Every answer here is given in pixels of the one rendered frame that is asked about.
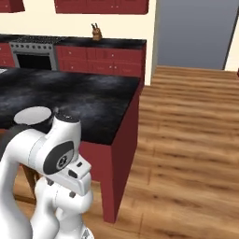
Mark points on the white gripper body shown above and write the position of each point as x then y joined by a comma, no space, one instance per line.
81,186

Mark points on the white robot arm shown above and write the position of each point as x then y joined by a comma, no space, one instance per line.
21,149

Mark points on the white round plate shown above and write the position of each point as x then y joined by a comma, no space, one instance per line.
32,115

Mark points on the red island with black worktop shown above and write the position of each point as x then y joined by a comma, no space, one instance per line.
93,93

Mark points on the red base cupboard run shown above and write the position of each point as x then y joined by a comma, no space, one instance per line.
99,60

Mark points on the silver oven with hob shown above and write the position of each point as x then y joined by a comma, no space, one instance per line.
34,54

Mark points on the narrow red base cupboard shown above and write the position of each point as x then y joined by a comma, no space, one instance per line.
5,56

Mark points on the brown figurine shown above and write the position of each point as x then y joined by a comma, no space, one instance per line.
96,32

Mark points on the grey door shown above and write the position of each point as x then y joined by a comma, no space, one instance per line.
196,31

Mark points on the small red wall cupboard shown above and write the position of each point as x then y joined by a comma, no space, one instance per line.
11,4

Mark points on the wide red wall cupboard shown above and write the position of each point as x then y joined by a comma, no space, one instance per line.
101,5

